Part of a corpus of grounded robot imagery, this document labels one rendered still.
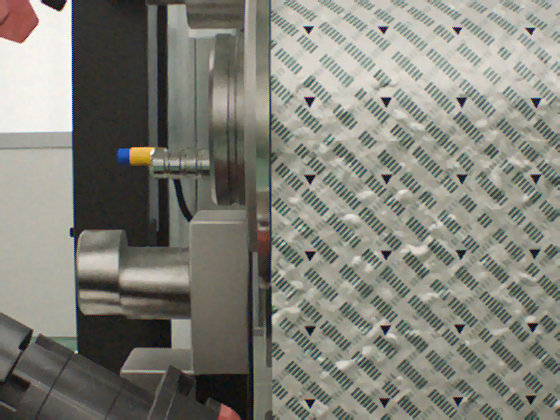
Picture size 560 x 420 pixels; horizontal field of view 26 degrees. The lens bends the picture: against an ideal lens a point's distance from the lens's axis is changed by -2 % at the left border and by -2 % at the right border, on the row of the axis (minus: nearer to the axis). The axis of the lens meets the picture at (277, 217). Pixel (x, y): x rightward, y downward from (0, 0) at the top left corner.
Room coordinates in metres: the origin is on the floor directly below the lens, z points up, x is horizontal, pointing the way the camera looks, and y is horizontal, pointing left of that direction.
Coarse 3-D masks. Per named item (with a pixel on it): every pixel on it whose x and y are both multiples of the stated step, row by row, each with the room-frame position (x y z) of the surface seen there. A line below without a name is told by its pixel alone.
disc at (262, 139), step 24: (264, 0) 0.48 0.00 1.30; (264, 24) 0.47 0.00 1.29; (264, 48) 0.46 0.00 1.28; (264, 72) 0.46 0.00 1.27; (264, 96) 0.46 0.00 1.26; (264, 120) 0.46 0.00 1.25; (264, 144) 0.46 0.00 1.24; (264, 168) 0.46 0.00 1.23; (264, 192) 0.46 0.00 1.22; (264, 216) 0.47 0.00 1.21; (264, 240) 0.48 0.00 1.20; (264, 264) 0.49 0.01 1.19; (264, 288) 0.51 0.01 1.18
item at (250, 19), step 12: (252, 0) 0.50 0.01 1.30; (252, 12) 0.50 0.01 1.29; (252, 24) 0.49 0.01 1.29; (252, 36) 0.49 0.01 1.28; (252, 48) 0.48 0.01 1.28; (252, 60) 0.48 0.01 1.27; (252, 72) 0.48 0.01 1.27; (252, 84) 0.48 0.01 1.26; (252, 96) 0.48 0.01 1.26; (252, 108) 0.48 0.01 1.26; (252, 120) 0.48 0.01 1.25; (252, 132) 0.48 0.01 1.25; (252, 144) 0.48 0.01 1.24; (252, 156) 0.48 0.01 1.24; (252, 168) 0.48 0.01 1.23; (252, 180) 0.48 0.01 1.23; (252, 192) 0.48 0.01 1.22; (252, 204) 0.49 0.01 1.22; (252, 216) 0.49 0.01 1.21; (252, 228) 0.50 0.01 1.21; (252, 240) 0.50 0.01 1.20
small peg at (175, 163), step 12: (156, 156) 0.54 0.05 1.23; (168, 156) 0.54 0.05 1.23; (180, 156) 0.54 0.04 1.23; (192, 156) 0.54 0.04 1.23; (204, 156) 0.53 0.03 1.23; (156, 168) 0.53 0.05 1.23; (168, 168) 0.54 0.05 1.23; (180, 168) 0.53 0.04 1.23; (192, 168) 0.53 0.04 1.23; (204, 168) 0.53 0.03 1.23
